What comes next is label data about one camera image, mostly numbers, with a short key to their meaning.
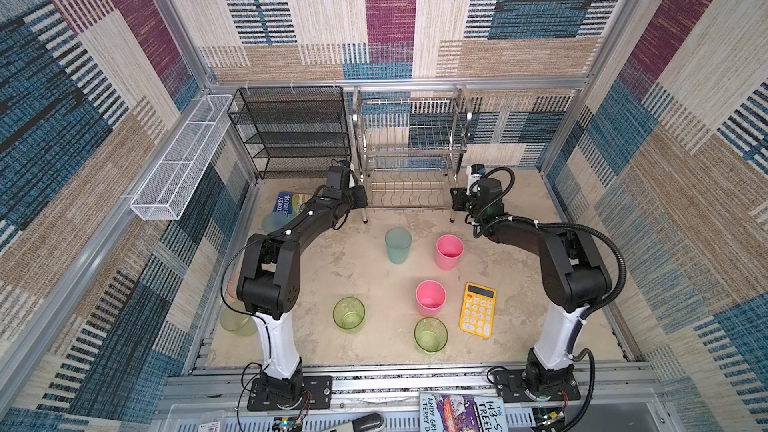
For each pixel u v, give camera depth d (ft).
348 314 2.79
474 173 2.87
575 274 1.71
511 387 2.40
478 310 2.79
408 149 3.57
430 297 2.81
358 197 2.88
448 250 3.09
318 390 2.40
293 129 3.55
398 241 3.01
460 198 2.93
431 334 2.64
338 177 2.49
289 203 3.55
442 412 2.26
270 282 1.70
